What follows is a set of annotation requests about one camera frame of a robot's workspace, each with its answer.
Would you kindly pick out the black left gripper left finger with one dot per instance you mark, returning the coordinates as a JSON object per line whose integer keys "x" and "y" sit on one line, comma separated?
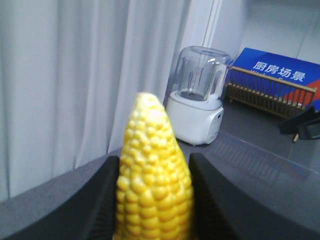
{"x": 87, "y": 215}

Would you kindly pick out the yellow corn cob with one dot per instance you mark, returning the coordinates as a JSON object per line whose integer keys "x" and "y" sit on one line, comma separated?
{"x": 154, "y": 191}

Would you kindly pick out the white blender appliance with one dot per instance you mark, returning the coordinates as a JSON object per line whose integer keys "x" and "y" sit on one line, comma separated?
{"x": 195, "y": 104}

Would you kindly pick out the blue kitchen sign board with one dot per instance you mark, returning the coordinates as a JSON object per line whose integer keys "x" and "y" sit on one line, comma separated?
{"x": 295, "y": 71}

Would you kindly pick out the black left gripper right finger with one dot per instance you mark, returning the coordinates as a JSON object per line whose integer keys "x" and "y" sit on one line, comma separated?
{"x": 224, "y": 212}

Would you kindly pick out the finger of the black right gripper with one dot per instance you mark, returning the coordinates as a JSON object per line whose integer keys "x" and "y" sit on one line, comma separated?
{"x": 290, "y": 125}
{"x": 309, "y": 130}

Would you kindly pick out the white pleated curtain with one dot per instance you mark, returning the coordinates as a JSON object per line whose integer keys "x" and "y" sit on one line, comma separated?
{"x": 70, "y": 70}

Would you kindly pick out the grey stone countertop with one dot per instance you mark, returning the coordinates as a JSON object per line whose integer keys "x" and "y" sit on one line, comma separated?
{"x": 249, "y": 150}

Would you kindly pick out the wooden dish rack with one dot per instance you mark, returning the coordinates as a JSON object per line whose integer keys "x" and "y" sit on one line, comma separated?
{"x": 291, "y": 101}

